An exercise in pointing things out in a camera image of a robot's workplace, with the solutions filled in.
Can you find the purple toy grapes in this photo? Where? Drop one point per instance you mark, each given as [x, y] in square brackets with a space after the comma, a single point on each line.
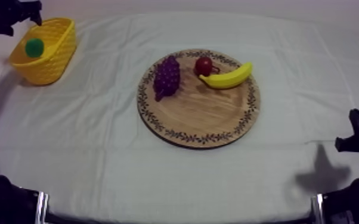
[167, 78]

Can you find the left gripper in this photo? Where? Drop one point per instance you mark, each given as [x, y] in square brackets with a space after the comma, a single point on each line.
[10, 7]

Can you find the round wooden board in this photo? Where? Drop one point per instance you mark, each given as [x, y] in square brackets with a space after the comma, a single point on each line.
[198, 106]

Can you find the green toy pear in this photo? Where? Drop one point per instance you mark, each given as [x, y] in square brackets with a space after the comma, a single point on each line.
[34, 48]

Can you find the yellow plastic basket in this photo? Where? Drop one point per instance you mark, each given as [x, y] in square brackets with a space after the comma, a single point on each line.
[52, 62]

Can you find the small red fruit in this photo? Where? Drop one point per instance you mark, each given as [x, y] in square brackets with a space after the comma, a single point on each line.
[203, 66]

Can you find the yellow toy banana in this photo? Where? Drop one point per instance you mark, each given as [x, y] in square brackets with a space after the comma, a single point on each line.
[228, 78]

